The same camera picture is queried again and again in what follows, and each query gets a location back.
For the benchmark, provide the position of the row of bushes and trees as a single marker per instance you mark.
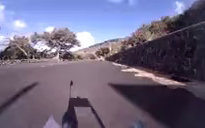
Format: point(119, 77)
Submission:
point(176, 21)

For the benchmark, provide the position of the dirt verge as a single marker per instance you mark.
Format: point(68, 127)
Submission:
point(156, 77)

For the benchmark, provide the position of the small leaning tree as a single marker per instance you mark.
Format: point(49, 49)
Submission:
point(18, 48)

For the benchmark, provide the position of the brown hill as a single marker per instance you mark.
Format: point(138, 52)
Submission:
point(100, 48)

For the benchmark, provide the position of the grey asphalt road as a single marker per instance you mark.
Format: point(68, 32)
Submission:
point(40, 76)

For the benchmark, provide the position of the robot's own part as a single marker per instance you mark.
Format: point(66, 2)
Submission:
point(66, 126)
point(138, 124)

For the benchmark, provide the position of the low kerb wall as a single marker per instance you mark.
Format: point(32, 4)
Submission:
point(6, 62)

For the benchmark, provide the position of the broad flat-topped tree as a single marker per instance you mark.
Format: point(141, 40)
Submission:
point(60, 38)

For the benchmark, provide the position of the tall dark stone wall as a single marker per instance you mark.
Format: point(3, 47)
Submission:
point(180, 53)

